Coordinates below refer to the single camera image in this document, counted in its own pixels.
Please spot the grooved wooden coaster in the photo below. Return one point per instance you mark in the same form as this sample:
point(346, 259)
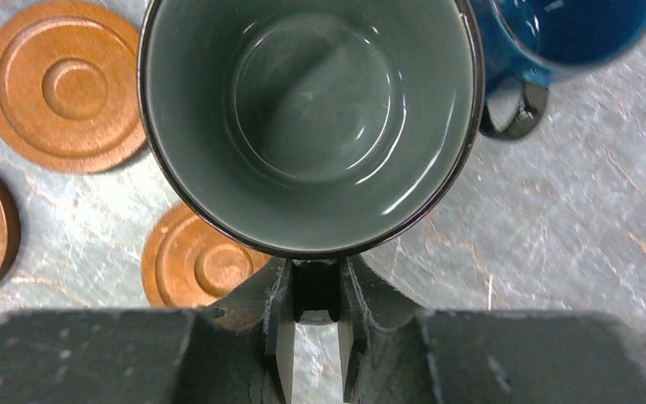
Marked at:
point(187, 263)

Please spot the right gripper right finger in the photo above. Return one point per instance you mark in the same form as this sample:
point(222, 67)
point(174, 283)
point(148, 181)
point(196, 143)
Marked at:
point(395, 351)

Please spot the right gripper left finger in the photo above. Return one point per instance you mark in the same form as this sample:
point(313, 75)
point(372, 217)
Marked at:
point(215, 354)

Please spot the dark green mug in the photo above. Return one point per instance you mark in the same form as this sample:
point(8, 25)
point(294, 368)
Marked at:
point(312, 130)

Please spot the dark blue mug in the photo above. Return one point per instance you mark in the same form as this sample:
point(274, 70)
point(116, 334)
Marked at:
point(537, 43)

